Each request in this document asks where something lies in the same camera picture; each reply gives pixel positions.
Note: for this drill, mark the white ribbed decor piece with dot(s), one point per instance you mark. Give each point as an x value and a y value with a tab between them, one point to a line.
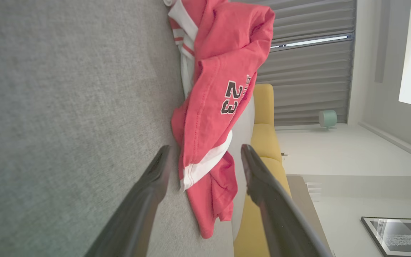
313	192

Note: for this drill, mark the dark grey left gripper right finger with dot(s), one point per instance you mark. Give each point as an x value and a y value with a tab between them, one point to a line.
280	221

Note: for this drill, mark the red shorts white side stripe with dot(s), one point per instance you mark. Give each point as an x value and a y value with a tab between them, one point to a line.
212	85

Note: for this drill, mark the wide yellow sofa back cushion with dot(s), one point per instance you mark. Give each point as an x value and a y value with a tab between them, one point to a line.
248	232

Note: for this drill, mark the mint green floor lamp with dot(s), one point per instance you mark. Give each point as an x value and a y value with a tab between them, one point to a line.
327	118

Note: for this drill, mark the grey pleated curtain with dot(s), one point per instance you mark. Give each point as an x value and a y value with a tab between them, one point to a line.
312	18
309	85

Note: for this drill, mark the black framed picture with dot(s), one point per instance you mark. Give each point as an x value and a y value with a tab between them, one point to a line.
401	235

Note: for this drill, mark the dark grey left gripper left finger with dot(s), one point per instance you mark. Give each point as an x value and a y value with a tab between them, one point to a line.
137	207

